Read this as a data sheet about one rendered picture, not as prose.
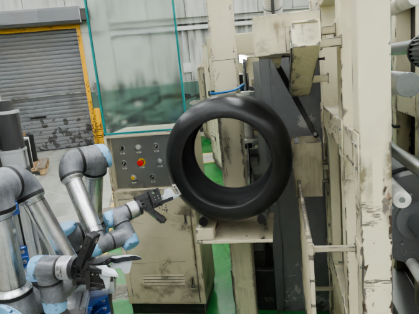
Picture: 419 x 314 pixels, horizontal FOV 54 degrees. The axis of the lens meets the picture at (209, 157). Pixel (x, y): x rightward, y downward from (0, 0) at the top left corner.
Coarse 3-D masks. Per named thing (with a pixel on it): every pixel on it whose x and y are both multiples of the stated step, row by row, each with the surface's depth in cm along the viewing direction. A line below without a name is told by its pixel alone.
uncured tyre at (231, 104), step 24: (216, 96) 187; (240, 96) 186; (192, 120) 183; (240, 120) 178; (264, 120) 178; (168, 144) 190; (192, 144) 215; (288, 144) 182; (168, 168) 192; (192, 168) 217; (288, 168) 183; (192, 192) 189; (216, 192) 218; (240, 192) 216; (264, 192) 184; (216, 216) 192; (240, 216) 190
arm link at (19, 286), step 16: (0, 176) 127; (16, 176) 132; (0, 192) 125; (16, 192) 132; (0, 208) 126; (16, 208) 133; (0, 224) 128; (0, 240) 128; (16, 240) 133; (0, 256) 129; (16, 256) 132; (0, 272) 130; (16, 272) 132; (0, 288) 132; (16, 288) 133; (32, 288) 138; (0, 304) 131; (16, 304) 132; (32, 304) 136
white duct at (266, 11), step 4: (264, 0) 249; (268, 0) 247; (276, 0) 247; (280, 0) 249; (264, 4) 252; (268, 4) 250; (276, 4) 249; (280, 4) 251; (264, 8) 255; (268, 8) 252; (276, 8) 251; (280, 8) 252; (264, 12) 258; (268, 12) 254; (276, 12) 254; (280, 12) 255
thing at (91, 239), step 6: (90, 234) 123; (96, 234) 124; (84, 240) 123; (90, 240) 122; (96, 240) 124; (84, 246) 123; (90, 246) 123; (84, 252) 123; (90, 252) 126; (78, 258) 124; (84, 258) 124; (78, 264) 125; (84, 264) 126
